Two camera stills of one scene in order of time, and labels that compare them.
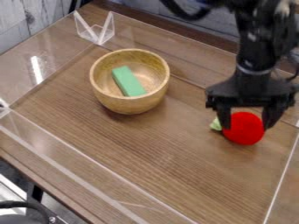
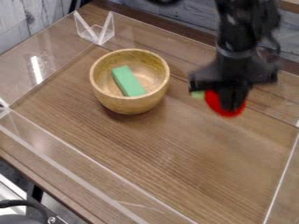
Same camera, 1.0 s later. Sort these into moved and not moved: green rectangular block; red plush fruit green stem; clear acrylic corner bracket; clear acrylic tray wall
Moved: red plush fruit green stem
Not moved: clear acrylic corner bracket; green rectangular block; clear acrylic tray wall
